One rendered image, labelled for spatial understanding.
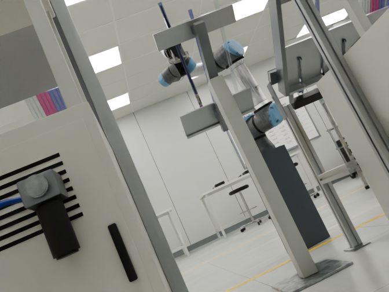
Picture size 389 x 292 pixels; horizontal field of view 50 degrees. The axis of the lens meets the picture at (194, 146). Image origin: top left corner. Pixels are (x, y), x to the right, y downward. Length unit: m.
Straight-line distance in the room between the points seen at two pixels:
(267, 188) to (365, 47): 0.63
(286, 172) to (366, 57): 1.17
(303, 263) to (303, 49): 0.86
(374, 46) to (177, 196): 7.30
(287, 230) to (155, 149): 7.02
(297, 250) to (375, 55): 0.75
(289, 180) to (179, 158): 6.24
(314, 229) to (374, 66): 1.25
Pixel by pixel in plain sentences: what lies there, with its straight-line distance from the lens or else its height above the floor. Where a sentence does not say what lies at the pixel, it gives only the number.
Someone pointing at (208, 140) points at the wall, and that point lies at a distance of 8.60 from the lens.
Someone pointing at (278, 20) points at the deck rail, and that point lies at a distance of 1.69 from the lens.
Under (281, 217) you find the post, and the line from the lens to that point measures 1.61.
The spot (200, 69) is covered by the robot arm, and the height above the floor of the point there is 1.09.
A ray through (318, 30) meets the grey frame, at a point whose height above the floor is 0.72.
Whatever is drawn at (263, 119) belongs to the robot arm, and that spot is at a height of 0.71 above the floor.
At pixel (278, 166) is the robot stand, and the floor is 0.45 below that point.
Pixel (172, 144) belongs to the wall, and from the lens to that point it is 8.52.
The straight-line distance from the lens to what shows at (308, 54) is 1.88.
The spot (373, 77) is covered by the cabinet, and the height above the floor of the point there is 0.50.
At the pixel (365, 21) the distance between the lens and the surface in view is 1.31.
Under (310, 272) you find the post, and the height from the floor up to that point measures 0.02.
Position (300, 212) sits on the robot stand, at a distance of 2.32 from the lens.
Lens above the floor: 0.33
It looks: 10 degrees up
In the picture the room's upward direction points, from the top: 25 degrees counter-clockwise
